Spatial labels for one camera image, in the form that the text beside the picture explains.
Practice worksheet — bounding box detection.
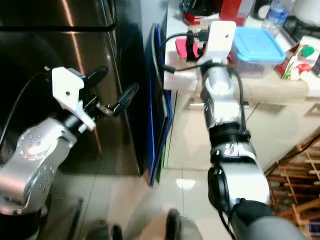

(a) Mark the clear container with blue lid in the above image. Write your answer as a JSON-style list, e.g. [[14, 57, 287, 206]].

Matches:
[[230, 26, 287, 78]]

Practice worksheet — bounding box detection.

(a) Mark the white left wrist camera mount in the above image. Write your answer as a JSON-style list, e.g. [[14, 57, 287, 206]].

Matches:
[[51, 66, 96, 133]]

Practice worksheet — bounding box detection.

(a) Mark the round black clock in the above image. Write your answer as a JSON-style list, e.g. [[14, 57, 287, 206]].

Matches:
[[252, 0, 273, 21]]

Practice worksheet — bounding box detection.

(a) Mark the stainless steel fridge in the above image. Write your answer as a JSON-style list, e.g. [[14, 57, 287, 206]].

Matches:
[[0, 0, 156, 178]]

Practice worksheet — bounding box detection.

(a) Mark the red black kitchen appliance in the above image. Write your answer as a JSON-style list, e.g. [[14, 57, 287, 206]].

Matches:
[[178, 0, 221, 26]]

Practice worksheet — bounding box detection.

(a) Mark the black stove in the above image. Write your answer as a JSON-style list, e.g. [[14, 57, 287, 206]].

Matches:
[[282, 17, 320, 46]]

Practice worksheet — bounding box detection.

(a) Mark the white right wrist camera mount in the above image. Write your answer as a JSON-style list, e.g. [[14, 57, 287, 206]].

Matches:
[[197, 20, 237, 68]]

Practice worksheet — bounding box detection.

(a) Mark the pink container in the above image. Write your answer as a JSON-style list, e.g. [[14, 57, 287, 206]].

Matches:
[[175, 37, 190, 60]]

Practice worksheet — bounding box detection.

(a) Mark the clear plastic water bottle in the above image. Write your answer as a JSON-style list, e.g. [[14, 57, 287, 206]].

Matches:
[[260, 0, 297, 36]]

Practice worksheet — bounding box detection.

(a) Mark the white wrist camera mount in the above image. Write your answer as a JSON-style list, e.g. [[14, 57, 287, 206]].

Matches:
[[197, 20, 237, 68], [51, 66, 96, 133]]

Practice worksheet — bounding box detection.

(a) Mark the red box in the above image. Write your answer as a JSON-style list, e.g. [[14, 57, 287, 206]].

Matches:
[[217, 0, 256, 26]]

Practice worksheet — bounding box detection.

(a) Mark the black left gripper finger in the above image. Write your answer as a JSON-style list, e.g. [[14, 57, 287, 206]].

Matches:
[[112, 82, 140, 118], [81, 65, 110, 87]]

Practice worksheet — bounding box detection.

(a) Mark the white pot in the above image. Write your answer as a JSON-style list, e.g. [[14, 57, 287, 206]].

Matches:
[[292, 0, 320, 28]]

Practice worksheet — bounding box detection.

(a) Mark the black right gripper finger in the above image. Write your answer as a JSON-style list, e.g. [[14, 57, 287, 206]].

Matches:
[[185, 29, 197, 62]]

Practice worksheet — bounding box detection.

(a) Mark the metal cabinet handle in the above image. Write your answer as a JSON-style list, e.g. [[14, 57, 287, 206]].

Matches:
[[190, 102, 251, 109]]

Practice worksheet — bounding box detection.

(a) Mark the white box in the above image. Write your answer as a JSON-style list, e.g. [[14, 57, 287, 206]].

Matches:
[[162, 62, 198, 92]]

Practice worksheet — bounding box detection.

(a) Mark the printed drink carton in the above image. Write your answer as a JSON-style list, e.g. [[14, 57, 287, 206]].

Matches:
[[281, 42, 320, 81]]

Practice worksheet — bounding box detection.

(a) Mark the blue framed board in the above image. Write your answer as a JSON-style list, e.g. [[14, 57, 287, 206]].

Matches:
[[147, 23, 175, 187]]

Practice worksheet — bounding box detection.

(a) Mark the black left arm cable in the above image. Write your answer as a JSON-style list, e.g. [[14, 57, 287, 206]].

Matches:
[[0, 70, 53, 151]]

